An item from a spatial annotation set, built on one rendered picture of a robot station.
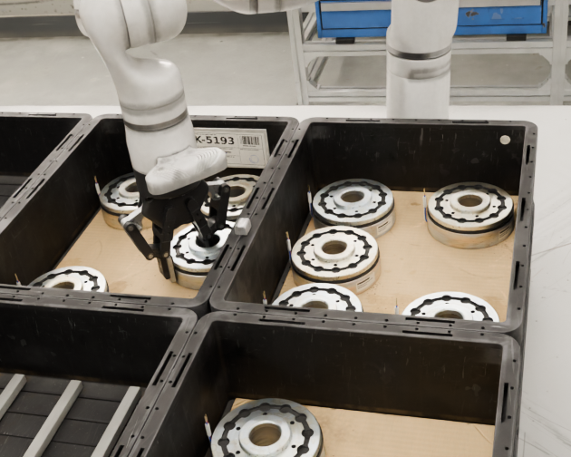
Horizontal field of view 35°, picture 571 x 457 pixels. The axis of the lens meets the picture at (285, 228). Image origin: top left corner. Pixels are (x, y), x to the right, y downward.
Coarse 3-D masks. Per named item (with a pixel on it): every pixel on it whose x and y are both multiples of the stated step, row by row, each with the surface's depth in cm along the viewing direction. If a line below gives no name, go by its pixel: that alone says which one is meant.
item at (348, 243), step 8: (320, 240) 107; (328, 240) 107; (336, 240) 107; (344, 240) 106; (352, 240) 106; (320, 248) 105; (352, 248) 105; (320, 256) 104; (328, 256) 104; (336, 256) 104; (344, 256) 104
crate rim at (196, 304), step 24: (96, 120) 126; (120, 120) 126; (192, 120) 123; (216, 120) 122; (240, 120) 121; (264, 120) 120; (288, 120) 119; (72, 144) 121; (48, 168) 116; (240, 216) 102; (216, 264) 94; (0, 288) 95; (24, 288) 95; (48, 288) 94
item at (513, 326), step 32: (448, 128) 114; (480, 128) 113; (512, 128) 112; (288, 160) 111; (256, 224) 100; (512, 256) 90; (224, 288) 91; (512, 288) 86; (352, 320) 85; (384, 320) 84; (416, 320) 84; (448, 320) 83; (512, 320) 82
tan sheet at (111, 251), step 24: (96, 216) 124; (96, 240) 119; (120, 240) 119; (72, 264) 115; (96, 264) 115; (120, 264) 114; (144, 264) 114; (120, 288) 110; (144, 288) 109; (168, 288) 109
